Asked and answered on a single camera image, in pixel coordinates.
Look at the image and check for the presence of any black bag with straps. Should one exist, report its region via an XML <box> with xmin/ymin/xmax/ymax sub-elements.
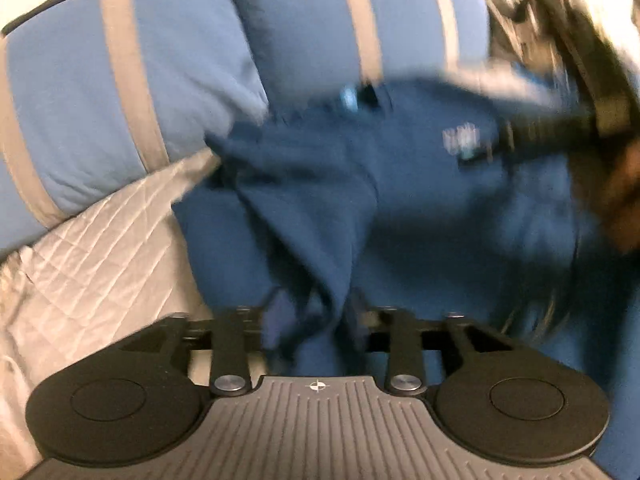
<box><xmin>486</xmin><ymin>0</ymin><xmax>639</xmax><ymax>136</ymax></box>

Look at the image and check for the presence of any blue striped pillow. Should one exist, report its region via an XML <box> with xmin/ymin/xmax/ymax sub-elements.
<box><xmin>233</xmin><ymin>0</ymin><xmax>490</xmax><ymax>110</ymax></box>
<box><xmin>1</xmin><ymin>0</ymin><xmax>267</xmax><ymax>252</ymax></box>

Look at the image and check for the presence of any right blue striped pillow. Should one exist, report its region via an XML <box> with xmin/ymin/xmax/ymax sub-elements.
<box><xmin>233</xmin><ymin>0</ymin><xmax>490</xmax><ymax>110</ymax></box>

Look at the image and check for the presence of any dark blue sweatshirt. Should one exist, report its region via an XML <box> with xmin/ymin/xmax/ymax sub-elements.
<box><xmin>174</xmin><ymin>79</ymin><xmax>639</xmax><ymax>479</ymax></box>

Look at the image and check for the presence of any grey quilted bedspread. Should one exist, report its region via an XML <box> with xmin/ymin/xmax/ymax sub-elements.
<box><xmin>1</xmin><ymin>150</ymin><xmax>218</xmax><ymax>479</ymax></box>

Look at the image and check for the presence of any left blue striped pillow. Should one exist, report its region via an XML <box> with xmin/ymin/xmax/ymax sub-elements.
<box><xmin>1</xmin><ymin>0</ymin><xmax>267</xmax><ymax>252</ymax></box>

